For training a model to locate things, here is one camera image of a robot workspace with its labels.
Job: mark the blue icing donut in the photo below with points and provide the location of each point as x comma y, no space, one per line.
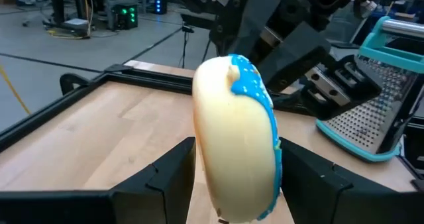
232,134

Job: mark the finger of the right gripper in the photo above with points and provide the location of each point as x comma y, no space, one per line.
255,18
295,58

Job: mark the black device blue lights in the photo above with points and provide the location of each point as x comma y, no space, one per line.
159,7

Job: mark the computer tower green lights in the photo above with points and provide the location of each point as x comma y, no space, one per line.
124,18

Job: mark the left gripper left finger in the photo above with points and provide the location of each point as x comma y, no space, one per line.
165,191

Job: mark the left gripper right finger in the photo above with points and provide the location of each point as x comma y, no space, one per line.
311,184

